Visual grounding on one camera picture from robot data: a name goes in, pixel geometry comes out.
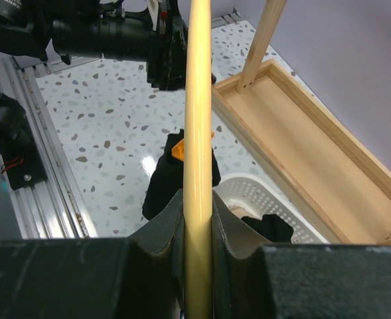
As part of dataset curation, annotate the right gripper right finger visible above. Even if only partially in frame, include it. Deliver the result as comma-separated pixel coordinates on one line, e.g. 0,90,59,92
212,195,391,318

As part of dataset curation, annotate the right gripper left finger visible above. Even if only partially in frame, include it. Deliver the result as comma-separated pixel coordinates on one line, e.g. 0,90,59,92
0,191,184,318

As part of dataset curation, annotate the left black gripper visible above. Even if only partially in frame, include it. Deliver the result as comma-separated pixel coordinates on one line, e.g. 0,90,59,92
147,1,188,91

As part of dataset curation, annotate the black underwear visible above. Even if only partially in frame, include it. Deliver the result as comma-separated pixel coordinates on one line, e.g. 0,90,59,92
242,214,294,244

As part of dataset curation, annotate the beige underwear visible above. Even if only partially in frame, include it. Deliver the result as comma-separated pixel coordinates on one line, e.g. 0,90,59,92
230,206,247,219

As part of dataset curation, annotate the black sock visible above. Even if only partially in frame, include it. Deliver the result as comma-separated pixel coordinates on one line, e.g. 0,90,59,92
141,128,222,221

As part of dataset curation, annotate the yellow clip hanger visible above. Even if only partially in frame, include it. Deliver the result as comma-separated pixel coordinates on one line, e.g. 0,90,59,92
183,0,213,318

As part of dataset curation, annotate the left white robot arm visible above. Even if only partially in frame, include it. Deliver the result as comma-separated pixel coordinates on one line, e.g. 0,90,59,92
0,1,188,91

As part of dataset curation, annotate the white perforated plastic basket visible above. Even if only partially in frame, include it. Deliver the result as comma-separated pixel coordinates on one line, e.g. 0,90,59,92
214,173,329,244

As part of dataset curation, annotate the aluminium rail frame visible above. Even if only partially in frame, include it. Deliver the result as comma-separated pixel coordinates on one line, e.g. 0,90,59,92
17,56,185,238

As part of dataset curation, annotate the wooden drying rack frame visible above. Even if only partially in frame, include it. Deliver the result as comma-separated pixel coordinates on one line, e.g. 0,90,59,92
212,1,391,245

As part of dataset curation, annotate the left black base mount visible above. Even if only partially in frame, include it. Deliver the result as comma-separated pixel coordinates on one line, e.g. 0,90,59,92
0,93,47,190

